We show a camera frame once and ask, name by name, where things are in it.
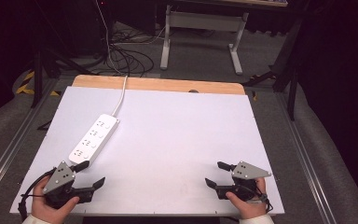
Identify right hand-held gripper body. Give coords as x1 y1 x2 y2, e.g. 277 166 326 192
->
216 161 273 203

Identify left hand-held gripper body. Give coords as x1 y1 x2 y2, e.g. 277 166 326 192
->
42 160 95 210

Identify white power strip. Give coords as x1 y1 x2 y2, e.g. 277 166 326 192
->
68 113 121 166

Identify person's left hand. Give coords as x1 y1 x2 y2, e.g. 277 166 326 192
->
31 175 81 224

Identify person's right hand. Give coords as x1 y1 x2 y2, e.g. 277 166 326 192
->
225 177 269 220

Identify white table board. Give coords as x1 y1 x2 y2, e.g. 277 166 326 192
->
9 86 286 217

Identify yellow black floor tape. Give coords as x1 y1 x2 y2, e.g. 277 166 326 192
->
15 70 61 97

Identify black metal stand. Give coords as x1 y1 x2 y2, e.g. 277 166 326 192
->
241 17 304 121
30 46 91 109

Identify dark equipment box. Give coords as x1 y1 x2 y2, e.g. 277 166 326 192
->
34 0 115 59

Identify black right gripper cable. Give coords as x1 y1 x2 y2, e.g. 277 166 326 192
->
258 191 275 215

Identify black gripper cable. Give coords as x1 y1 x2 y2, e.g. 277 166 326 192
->
258 191 275 215
17 167 58 221

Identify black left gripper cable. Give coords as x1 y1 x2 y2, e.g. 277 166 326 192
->
17 167 58 221

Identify aluminium floor rail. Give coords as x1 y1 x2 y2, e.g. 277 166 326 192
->
274 92 337 224
0 77 61 202

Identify white power strip cable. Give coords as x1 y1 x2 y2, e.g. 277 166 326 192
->
111 75 129 118

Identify bundle of black floor cables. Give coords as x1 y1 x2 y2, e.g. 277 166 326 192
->
104 31 156 77

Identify white floor cable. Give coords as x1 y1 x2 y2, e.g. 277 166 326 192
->
94 0 126 77

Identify white table frame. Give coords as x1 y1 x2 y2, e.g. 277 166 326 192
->
159 0 290 77

